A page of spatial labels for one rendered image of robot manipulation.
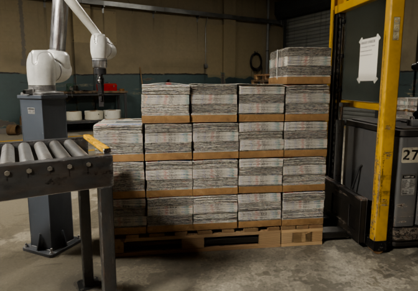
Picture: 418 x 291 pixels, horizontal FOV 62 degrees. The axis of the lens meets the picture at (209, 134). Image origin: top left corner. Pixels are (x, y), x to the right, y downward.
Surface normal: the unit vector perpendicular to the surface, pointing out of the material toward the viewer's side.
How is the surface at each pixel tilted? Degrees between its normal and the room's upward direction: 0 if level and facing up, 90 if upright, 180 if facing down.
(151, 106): 90
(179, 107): 90
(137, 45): 90
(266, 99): 90
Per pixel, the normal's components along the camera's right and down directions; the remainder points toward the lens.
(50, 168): 0.49, 0.13
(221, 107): 0.09, 0.15
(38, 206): -0.40, 0.13
